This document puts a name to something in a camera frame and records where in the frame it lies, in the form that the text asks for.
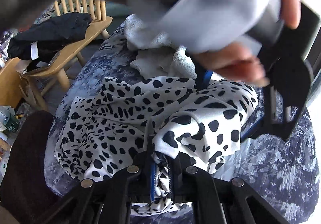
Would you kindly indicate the blue white tie-dye bedspread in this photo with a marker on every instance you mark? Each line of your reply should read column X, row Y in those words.
column 284, row 173

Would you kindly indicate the black clothing on chair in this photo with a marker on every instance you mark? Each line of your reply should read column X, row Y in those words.
column 45, row 39

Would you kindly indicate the cream knit sweater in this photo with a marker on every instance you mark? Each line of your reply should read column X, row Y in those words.
column 157, row 56

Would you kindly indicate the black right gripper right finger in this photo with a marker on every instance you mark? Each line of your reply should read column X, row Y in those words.
column 184, row 178

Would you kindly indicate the wooden spindle-back chair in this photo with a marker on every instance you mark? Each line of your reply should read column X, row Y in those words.
column 40, row 82

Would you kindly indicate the wooden side table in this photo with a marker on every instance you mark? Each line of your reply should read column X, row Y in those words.
column 10, row 80

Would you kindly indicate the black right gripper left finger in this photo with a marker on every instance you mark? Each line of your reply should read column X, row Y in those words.
column 140, row 188

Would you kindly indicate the white black spotted garment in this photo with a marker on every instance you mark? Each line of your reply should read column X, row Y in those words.
column 164, row 116

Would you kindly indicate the plastic water bottle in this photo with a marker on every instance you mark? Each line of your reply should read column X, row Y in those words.
column 8, row 120

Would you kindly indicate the person's left hand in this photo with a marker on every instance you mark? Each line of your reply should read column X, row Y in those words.
column 238, row 61

